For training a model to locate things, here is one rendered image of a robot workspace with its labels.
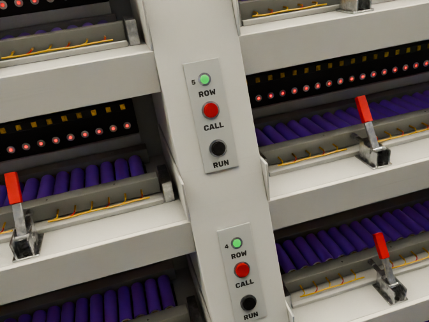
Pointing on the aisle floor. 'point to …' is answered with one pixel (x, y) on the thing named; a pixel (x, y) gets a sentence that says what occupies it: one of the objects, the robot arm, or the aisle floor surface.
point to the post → (241, 191)
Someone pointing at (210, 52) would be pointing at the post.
